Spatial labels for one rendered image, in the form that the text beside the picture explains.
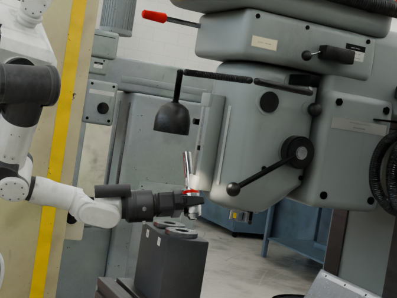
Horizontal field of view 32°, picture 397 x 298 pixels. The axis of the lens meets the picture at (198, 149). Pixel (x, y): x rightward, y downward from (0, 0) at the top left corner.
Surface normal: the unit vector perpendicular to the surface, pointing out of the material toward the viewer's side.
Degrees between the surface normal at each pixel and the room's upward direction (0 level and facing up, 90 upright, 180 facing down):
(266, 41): 90
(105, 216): 113
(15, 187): 123
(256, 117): 90
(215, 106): 90
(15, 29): 35
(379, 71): 90
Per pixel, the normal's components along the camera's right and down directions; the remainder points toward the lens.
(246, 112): -0.25, 0.01
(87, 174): 0.42, 0.11
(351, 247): -0.90, -0.12
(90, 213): 0.16, 0.47
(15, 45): 0.64, -0.11
